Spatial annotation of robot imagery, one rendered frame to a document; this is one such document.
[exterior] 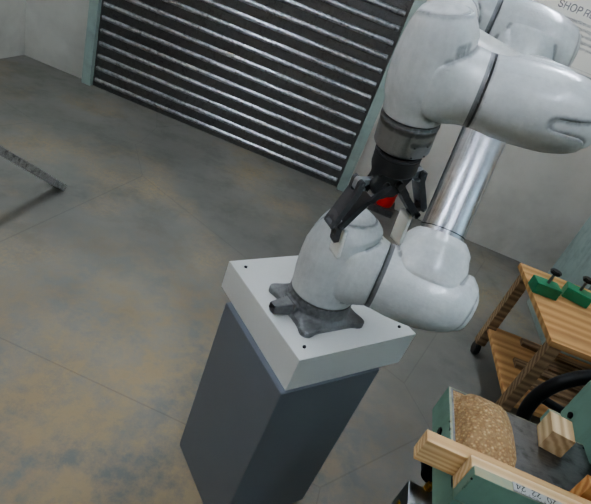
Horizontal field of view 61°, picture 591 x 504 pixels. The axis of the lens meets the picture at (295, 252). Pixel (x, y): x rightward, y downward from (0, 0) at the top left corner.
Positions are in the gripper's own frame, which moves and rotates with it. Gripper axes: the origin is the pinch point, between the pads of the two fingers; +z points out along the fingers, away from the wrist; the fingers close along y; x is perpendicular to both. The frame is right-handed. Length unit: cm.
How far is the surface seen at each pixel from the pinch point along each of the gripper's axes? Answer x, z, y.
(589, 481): -48.0, 2.0, 6.8
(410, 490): -32.9, 35.7, 0.9
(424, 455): -36.8, 2.0, -12.8
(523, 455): -41.0, 7.1, 4.7
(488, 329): 32, 116, 125
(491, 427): -36.9, 2.5, -0.6
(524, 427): -37.3, 8.4, 9.4
